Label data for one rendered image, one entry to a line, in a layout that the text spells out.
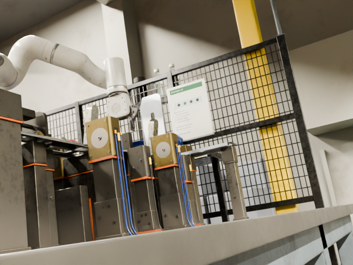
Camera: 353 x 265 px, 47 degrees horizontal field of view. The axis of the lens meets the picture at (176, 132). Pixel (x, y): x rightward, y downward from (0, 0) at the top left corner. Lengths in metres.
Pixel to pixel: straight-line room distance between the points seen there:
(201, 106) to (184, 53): 2.74
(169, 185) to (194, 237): 1.04
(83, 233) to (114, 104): 0.63
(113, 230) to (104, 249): 0.85
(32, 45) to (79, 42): 4.11
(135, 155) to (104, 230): 0.31
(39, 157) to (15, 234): 0.35
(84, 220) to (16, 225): 0.42
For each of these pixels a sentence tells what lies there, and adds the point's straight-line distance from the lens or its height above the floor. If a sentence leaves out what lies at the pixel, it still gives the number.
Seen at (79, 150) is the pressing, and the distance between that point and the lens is 1.35.
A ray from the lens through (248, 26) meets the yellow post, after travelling 2.22.
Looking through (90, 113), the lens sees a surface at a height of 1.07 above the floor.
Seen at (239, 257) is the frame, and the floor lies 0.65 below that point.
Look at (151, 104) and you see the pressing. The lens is 1.93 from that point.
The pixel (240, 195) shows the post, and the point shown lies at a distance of 1.58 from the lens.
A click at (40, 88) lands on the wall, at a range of 6.17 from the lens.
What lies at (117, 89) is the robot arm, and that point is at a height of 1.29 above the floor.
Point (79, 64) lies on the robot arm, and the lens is 1.73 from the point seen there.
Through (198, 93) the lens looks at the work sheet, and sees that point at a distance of 2.15.
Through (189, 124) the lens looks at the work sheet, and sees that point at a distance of 2.13.
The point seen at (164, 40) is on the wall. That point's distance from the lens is 5.03.
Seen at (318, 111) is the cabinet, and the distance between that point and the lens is 3.74.
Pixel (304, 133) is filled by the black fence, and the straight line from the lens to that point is 1.97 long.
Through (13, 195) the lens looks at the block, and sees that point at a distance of 0.86.
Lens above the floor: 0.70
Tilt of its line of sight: 14 degrees up
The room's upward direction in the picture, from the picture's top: 9 degrees counter-clockwise
